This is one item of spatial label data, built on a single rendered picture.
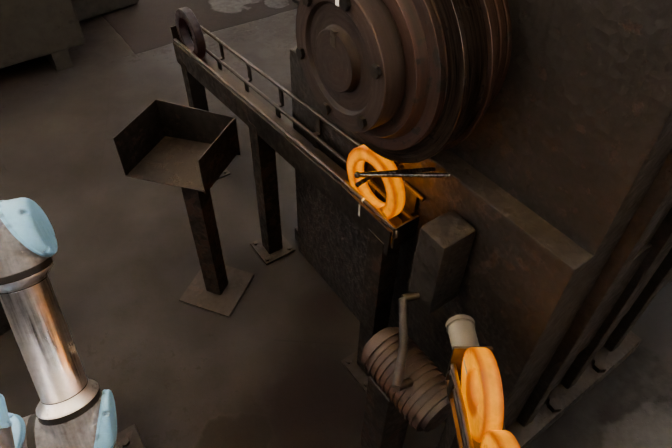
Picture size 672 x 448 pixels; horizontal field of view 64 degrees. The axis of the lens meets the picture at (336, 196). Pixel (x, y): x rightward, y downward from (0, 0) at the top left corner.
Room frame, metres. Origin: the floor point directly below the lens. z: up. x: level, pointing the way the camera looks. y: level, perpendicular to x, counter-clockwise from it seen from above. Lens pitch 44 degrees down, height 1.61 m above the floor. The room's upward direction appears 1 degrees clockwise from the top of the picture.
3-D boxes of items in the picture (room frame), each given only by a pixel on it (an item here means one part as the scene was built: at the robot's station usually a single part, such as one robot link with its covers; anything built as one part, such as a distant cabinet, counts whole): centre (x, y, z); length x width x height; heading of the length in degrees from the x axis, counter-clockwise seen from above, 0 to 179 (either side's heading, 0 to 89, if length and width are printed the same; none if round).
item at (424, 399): (0.60, -0.18, 0.27); 0.22 x 0.13 x 0.53; 36
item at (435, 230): (0.77, -0.24, 0.68); 0.11 x 0.08 x 0.24; 126
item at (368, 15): (0.89, -0.01, 1.12); 0.28 x 0.06 x 0.28; 36
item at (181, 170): (1.19, 0.45, 0.36); 0.26 x 0.20 x 0.72; 71
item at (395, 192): (0.95, -0.09, 0.75); 0.18 x 0.03 x 0.18; 37
